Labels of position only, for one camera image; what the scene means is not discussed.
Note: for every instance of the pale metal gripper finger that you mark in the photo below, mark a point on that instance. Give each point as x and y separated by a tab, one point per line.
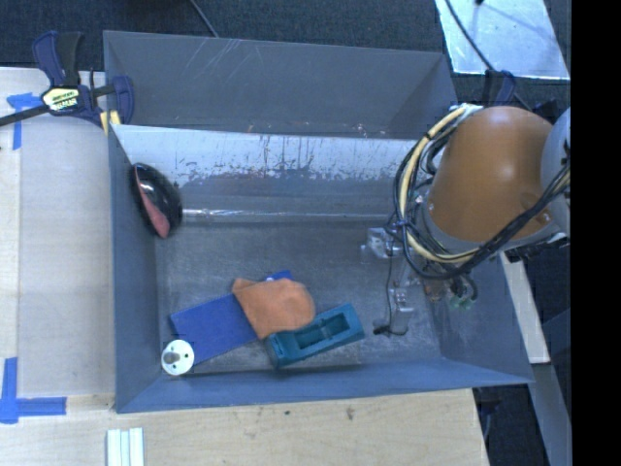
381	243
402	316

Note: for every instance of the grey metal bin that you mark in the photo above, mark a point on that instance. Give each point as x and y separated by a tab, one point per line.
301	250

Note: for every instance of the teal plastic box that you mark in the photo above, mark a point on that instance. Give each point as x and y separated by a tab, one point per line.
315	338

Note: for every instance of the orange cloth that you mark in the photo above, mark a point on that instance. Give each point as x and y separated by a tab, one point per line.
276	306

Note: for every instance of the blue flat board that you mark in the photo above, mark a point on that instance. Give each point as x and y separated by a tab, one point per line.
213	325

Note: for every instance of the white round disc with knob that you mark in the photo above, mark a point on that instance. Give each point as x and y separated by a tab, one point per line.
177	357

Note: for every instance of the black and red oval object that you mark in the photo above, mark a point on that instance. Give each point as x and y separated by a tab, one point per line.
155	197

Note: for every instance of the pale wood flat board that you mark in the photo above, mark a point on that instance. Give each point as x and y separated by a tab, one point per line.
63	260

